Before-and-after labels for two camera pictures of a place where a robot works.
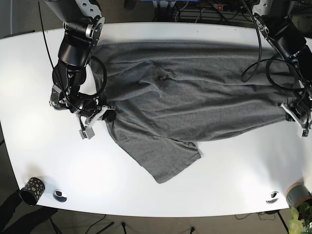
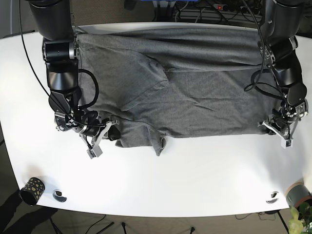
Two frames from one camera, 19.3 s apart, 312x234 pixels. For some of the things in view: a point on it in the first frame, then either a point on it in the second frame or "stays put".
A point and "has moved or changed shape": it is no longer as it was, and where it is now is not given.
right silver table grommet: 274,198 stays put
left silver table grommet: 57,194 stays put
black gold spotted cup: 32,191 stays put
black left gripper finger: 110,114 → 114,133
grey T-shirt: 160,97 has moved or changed shape
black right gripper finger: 289,118 → 271,132
